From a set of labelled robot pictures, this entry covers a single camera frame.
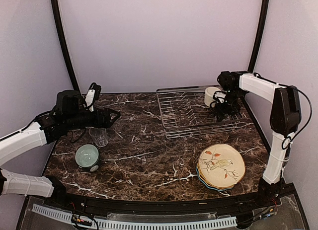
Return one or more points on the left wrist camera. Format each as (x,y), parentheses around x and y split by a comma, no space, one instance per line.
(92,96)

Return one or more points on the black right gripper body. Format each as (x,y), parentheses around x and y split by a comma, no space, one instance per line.
(231,106)

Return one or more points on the black frame post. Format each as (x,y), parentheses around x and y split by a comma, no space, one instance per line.
(63,44)
(259,35)

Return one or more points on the black front rail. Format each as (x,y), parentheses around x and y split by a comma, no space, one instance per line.
(246,207)

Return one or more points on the green ceramic bowl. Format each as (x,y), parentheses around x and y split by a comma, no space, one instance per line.
(87,158)

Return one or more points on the left black frame post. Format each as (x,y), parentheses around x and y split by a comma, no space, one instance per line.
(63,44)

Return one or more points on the cream bird pattern plate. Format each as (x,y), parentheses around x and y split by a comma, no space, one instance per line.
(220,167)

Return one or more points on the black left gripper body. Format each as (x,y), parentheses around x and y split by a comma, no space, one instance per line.
(97,122)

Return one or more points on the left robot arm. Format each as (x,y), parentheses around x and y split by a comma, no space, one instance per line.
(71,112)

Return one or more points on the blue plate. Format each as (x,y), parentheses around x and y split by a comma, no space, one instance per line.
(211,187)

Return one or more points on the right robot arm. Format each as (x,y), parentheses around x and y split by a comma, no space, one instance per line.
(285,114)

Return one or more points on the white slotted cable duct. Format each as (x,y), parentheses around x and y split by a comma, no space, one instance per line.
(115,221)

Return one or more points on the metal wire dish rack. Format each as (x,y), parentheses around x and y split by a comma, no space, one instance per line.
(184,113)

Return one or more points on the cream ceramic mug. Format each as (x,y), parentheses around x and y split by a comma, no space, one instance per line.
(208,97)

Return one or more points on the clear drinking glass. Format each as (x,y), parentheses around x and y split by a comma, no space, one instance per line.
(99,136)

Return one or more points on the right black frame post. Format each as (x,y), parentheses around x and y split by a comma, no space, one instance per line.
(259,35)

